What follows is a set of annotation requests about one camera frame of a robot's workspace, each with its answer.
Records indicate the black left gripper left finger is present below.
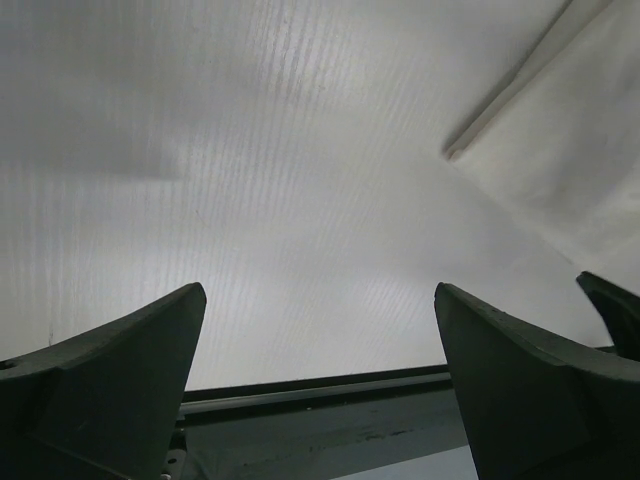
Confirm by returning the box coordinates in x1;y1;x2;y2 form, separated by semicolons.
1;283;206;479

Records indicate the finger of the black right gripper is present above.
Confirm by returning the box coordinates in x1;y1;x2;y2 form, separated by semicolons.
576;271;639;358

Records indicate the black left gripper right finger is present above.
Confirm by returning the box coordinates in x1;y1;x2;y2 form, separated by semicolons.
434;283;639;479

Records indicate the white t shirt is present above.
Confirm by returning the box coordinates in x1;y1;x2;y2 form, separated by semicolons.
444;1;639;279

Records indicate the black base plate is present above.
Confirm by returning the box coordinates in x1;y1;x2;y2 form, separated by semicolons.
160;366;477;479

